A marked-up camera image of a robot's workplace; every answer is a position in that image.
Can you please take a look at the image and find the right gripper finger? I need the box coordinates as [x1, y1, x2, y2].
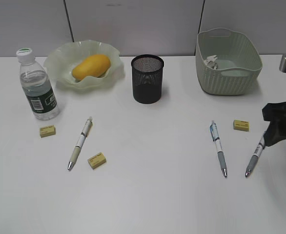
[264, 121, 286, 147]

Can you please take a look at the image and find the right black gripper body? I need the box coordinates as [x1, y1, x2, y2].
[262, 96, 286, 150]

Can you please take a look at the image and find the white waste paper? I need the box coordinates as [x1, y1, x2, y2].
[204, 55, 218, 70]

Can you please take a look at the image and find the yellow mango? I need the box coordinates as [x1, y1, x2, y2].
[71, 54, 111, 80]

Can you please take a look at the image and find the clear water bottle green label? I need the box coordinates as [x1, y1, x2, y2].
[16, 48, 60, 120]

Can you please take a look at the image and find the right yellow eraser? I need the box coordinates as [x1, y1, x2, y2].
[233, 119, 249, 132]

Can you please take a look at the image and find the yellow eraser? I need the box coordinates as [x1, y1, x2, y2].
[88, 152, 106, 170]
[39, 125, 56, 137]
[233, 119, 249, 132]

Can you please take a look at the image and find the middle blue grey pen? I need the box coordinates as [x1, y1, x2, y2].
[209, 120, 228, 178]

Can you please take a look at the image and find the pale green woven basket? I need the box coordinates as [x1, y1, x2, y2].
[195, 28, 263, 96]

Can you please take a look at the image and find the black mesh pen holder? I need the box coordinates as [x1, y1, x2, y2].
[131, 54, 164, 104]

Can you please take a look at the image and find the centre left yellow eraser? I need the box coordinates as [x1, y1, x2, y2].
[88, 152, 106, 170]

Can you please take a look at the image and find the left beige grip pen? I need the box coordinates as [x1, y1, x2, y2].
[67, 117, 93, 171]

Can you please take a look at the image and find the pale green wavy plate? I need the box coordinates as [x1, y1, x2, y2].
[43, 40, 124, 91]

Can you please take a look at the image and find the far left yellow eraser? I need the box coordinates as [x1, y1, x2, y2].
[39, 125, 56, 137]

